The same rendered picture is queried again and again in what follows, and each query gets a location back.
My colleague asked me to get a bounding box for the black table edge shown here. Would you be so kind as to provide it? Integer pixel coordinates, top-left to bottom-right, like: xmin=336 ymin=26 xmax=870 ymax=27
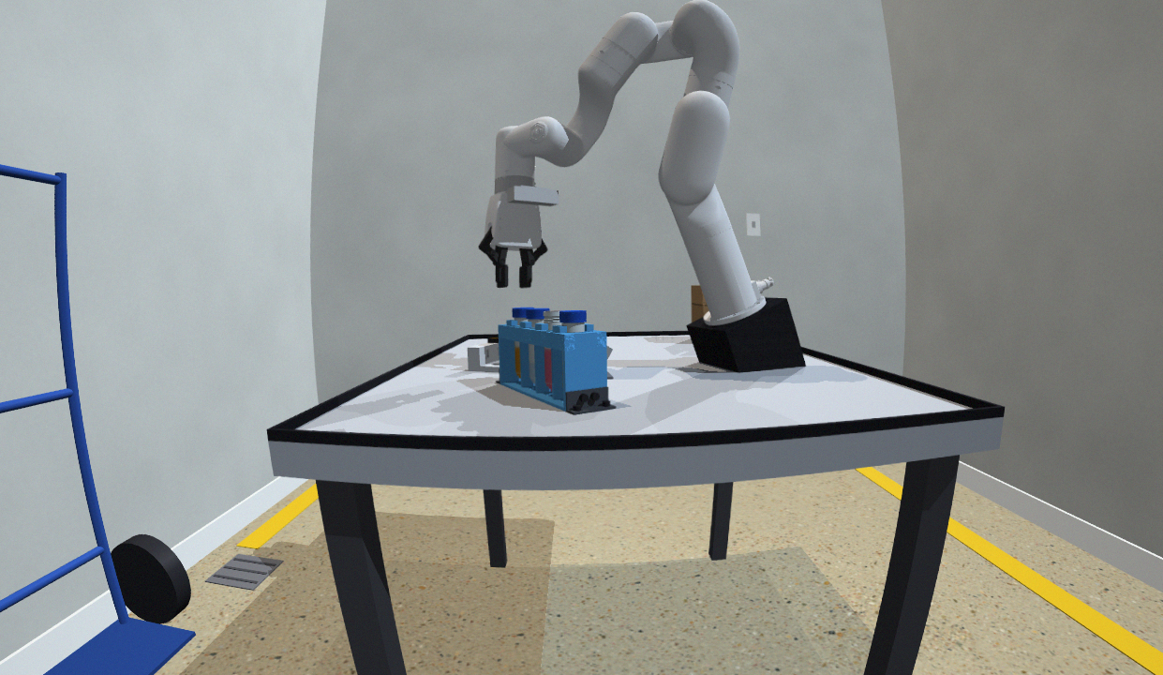
xmin=267 ymin=334 xmax=1005 ymax=452

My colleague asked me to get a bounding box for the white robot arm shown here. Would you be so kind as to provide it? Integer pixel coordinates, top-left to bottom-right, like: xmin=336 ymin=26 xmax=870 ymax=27
xmin=495 ymin=0 xmax=775 ymax=325

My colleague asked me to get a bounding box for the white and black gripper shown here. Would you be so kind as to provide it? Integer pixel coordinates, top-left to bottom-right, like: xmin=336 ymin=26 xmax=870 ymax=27
xmin=479 ymin=191 xmax=547 ymax=287

